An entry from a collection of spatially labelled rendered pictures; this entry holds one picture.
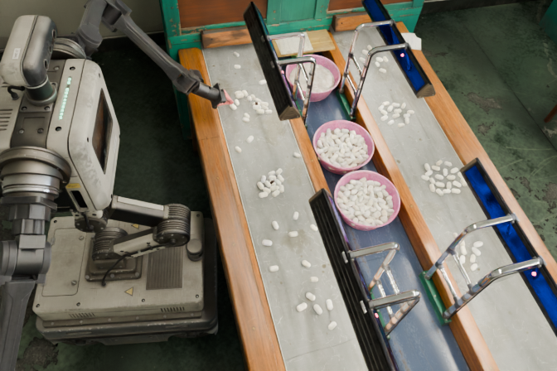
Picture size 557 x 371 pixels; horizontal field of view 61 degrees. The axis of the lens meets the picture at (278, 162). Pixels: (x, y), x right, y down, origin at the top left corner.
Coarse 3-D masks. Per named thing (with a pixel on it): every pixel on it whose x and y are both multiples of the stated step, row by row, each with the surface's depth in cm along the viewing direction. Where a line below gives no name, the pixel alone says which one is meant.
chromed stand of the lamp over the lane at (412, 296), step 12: (348, 252) 138; (360, 252) 138; (372, 252) 138; (396, 252) 143; (384, 264) 152; (372, 288) 168; (396, 288) 148; (372, 300) 130; (384, 300) 130; (396, 300) 130; (408, 300) 131; (396, 312) 150; (408, 312) 143; (384, 324) 167; (396, 324) 153
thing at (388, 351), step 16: (320, 192) 150; (320, 208) 149; (336, 208) 153; (320, 224) 148; (336, 224) 143; (336, 240) 142; (336, 256) 141; (336, 272) 140; (352, 272) 135; (352, 288) 134; (352, 304) 133; (352, 320) 132; (368, 320) 128; (368, 336) 127; (384, 336) 129; (368, 352) 126; (384, 352) 123; (368, 368) 125; (384, 368) 122
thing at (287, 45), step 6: (306, 36) 243; (276, 42) 239; (282, 42) 239; (288, 42) 240; (294, 42) 240; (306, 42) 241; (282, 48) 237; (288, 48) 237; (294, 48) 238; (306, 48) 238; (312, 48) 239; (282, 54) 234
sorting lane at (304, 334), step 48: (240, 48) 241; (240, 144) 205; (288, 144) 207; (240, 192) 191; (288, 192) 193; (288, 240) 180; (288, 288) 169; (336, 288) 170; (288, 336) 160; (336, 336) 161
